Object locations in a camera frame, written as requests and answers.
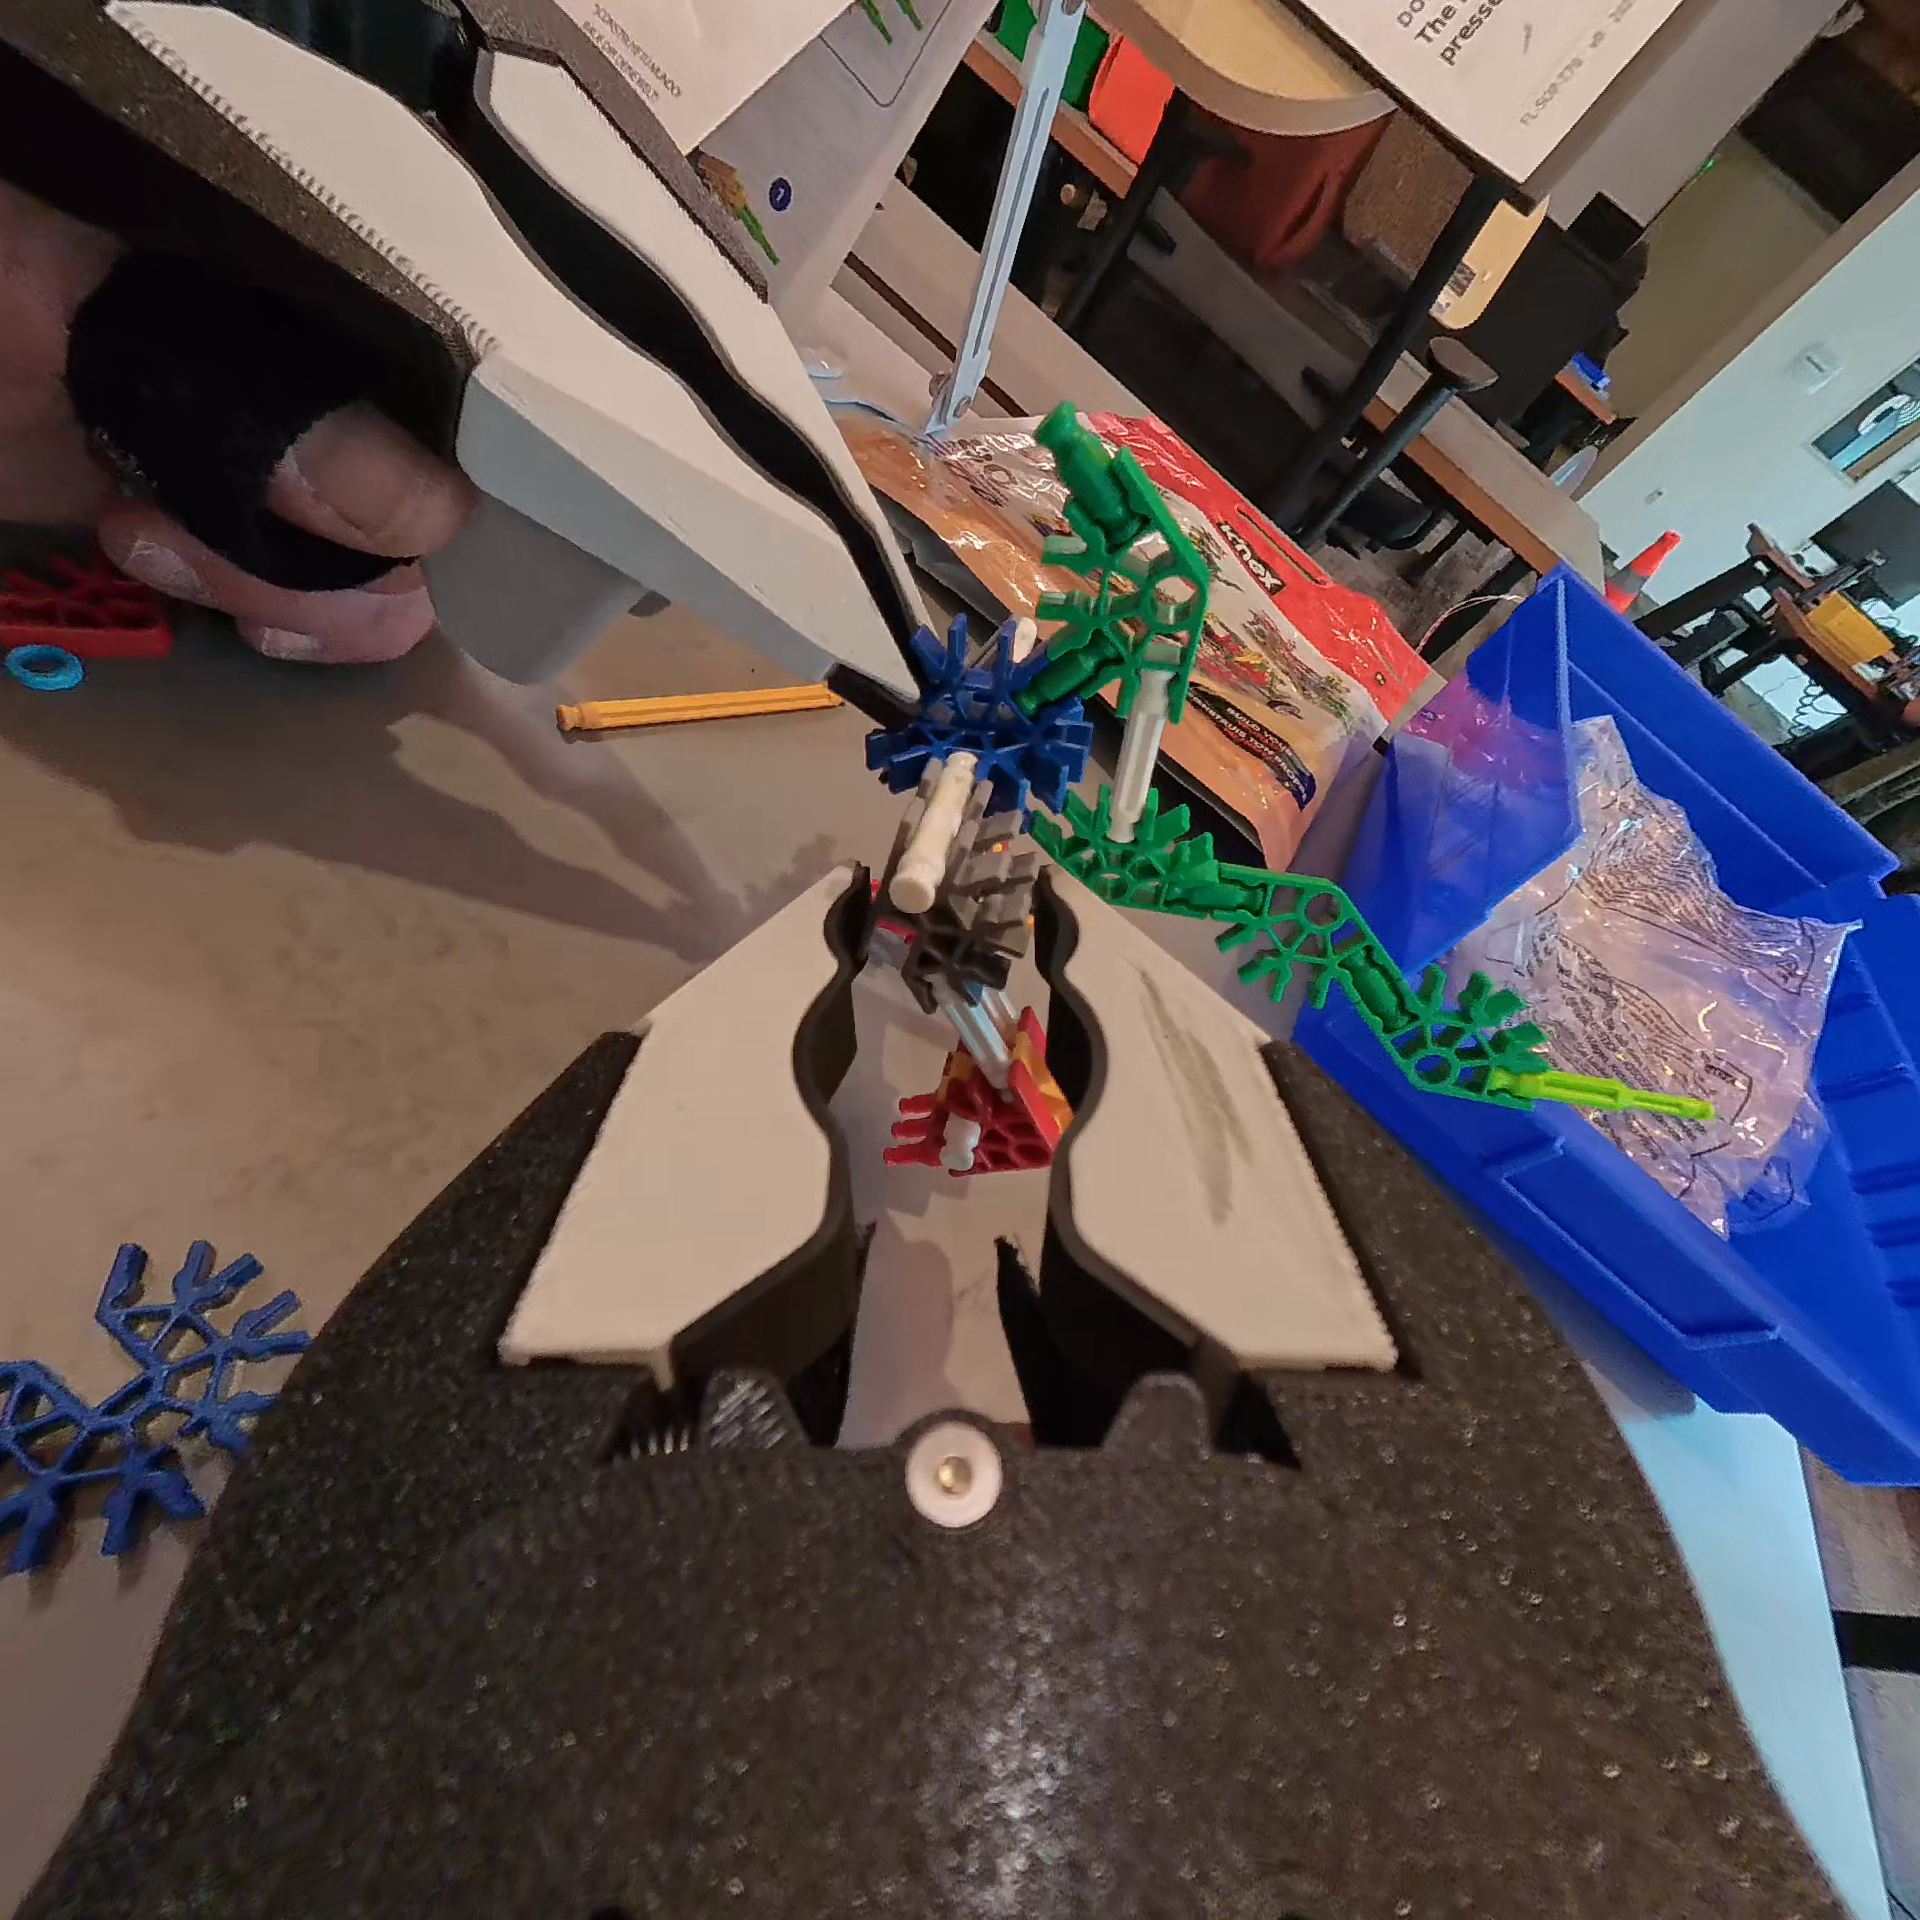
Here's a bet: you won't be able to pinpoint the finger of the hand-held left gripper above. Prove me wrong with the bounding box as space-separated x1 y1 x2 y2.
112 0 928 702
468 48 919 666

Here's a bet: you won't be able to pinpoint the blue snowflake toy connector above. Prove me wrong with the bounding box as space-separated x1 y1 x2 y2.
93 1240 312 1461
0 1354 208 1578

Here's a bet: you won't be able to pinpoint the red chair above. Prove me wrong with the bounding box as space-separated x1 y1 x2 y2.
1085 0 1400 276

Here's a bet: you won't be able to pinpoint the framed wall picture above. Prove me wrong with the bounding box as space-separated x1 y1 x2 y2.
1805 375 1920 487

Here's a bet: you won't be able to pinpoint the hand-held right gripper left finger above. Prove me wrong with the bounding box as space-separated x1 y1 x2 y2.
497 863 880 1394

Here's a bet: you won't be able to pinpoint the red toy connector piece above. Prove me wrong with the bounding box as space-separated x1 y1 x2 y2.
0 552 175 663

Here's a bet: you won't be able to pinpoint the blue plastic bin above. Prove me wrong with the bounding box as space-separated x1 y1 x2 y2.
1292 566 1920 1490

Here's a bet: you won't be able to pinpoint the white booklet stand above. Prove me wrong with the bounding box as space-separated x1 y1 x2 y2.
918 0 1092 440

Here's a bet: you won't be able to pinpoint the person's left hand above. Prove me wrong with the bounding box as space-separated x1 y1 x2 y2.
0 181 481 666

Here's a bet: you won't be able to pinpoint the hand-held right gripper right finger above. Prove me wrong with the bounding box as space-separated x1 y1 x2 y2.
1032 870 1402 1382

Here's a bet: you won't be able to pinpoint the toy instruction booklet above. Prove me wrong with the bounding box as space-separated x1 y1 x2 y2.
552 0 999 311

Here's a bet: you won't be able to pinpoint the orange toy packaging bag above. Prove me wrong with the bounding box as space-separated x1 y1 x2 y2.
836 404 1429 860

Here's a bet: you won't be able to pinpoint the multicoloured construction toy model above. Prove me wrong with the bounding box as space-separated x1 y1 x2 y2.
862 397 1716 1181

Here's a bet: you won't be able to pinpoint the white printed paper sheet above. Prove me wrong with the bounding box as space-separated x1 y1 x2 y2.
1302 0 1690 181

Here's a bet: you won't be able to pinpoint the yellow plastic toy rod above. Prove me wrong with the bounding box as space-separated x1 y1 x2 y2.
554 683 846 738

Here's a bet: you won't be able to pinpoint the clear plastic bag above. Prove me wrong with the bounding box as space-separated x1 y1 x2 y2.
1473 714 1865 1243

